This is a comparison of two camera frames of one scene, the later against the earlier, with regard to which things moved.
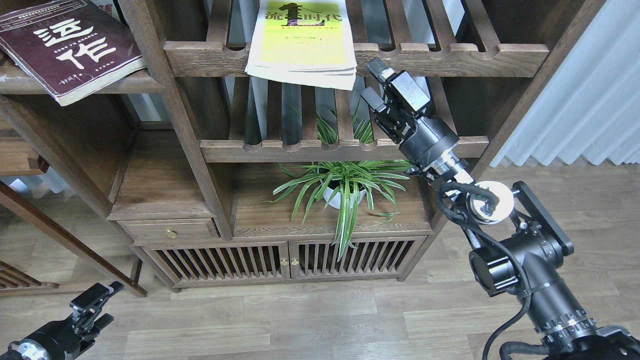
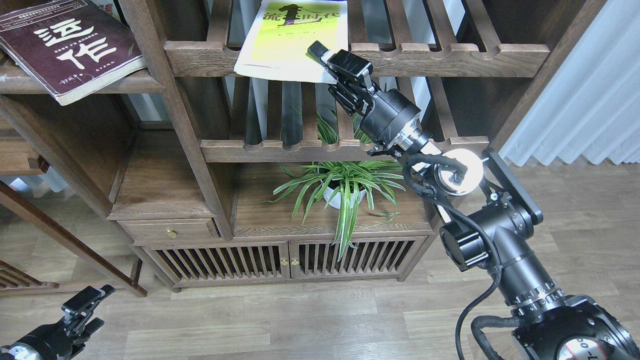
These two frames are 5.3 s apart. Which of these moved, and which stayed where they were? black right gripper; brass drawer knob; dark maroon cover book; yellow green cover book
Moved: black right gripper
Stayed: dark maroon cover book; yellow green cover book; brass drawer knob
